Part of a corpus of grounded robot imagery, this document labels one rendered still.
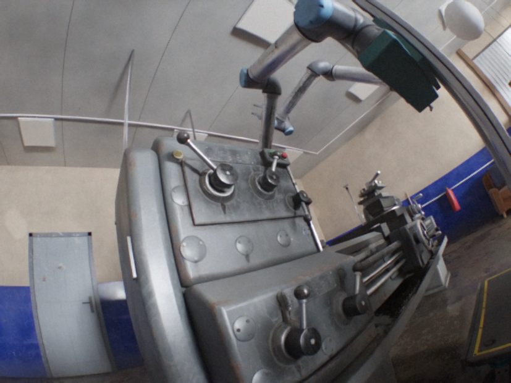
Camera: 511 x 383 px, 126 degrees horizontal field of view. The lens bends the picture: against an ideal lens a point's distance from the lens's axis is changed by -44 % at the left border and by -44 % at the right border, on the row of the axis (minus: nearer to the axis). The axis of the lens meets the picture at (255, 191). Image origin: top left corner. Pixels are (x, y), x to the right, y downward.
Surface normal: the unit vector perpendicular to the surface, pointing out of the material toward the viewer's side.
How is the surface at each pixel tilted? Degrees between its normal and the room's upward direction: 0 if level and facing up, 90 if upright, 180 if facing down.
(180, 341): 90
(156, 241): 90
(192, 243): 90
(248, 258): 90
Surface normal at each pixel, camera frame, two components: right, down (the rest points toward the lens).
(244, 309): 0.55, -0.49
